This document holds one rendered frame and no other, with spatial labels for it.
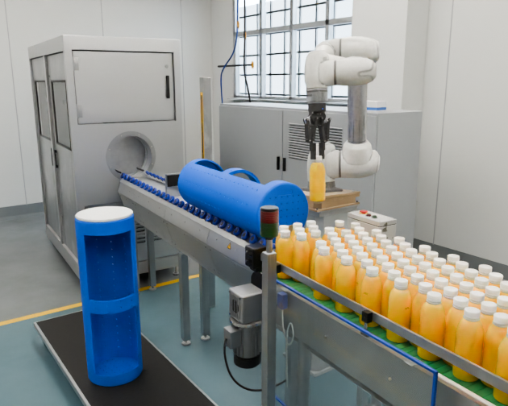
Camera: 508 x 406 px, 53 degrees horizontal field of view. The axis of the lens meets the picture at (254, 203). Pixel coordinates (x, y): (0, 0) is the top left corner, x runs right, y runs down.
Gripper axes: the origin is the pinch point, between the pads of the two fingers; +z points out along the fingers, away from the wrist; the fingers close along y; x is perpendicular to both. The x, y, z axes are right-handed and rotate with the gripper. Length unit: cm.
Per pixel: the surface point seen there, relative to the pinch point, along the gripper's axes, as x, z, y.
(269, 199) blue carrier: -14.3, 20.7, 15.5
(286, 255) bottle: 10.1, 39.9, 23.9
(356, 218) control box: 6.4, 30.2, -16.4
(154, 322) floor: -164, 125, 19
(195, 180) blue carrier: -79, 17, 21
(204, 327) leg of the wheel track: -121, 119, 0
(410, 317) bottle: 71, 47, 21
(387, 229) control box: 20.0, 33.7, -21.2
